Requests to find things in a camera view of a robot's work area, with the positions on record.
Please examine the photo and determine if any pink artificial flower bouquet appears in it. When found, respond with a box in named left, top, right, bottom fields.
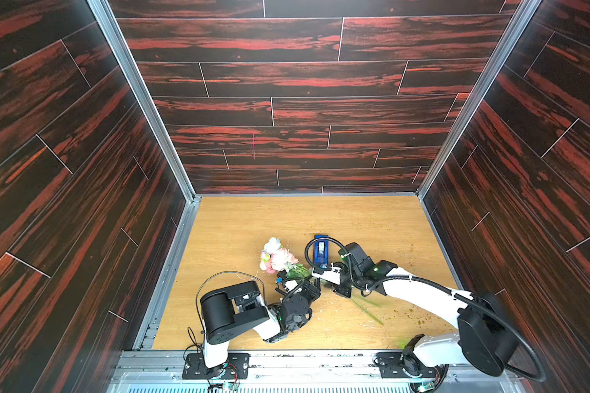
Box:
left=259, top=236, right=387, bottom=328

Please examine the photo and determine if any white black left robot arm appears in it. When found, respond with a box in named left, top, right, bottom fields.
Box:
left=198, top=273, right=321, bottom=369

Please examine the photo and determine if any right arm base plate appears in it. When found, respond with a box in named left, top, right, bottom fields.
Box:
left=373, top=351, right=449, bottom=379

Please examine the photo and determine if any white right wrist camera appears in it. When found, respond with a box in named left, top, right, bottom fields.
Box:
left=311, top=267, right=342, bottom=285

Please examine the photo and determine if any aluminium right corner post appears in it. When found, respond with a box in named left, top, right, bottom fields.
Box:
left=416, top=0, right=542, bottom=200

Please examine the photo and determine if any aluminium left corner post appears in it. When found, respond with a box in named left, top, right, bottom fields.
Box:
left=87, top=0, right=198, bottom=202

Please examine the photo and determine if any aluminium corner post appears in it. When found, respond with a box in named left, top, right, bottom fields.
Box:
left=87, top=0, right=198, bottom=202
left=416, top=0, right=542, bottom=200

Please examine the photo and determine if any aluminium front rail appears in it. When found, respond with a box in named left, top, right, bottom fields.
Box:
left=109, top=349, right=527, bottom=393

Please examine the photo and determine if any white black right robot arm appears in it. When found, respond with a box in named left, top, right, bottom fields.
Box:
left=339, top=242, right=546, bottom=383

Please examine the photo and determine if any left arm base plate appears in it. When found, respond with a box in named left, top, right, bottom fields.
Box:
left=182, top=352, right=250, bottom=381

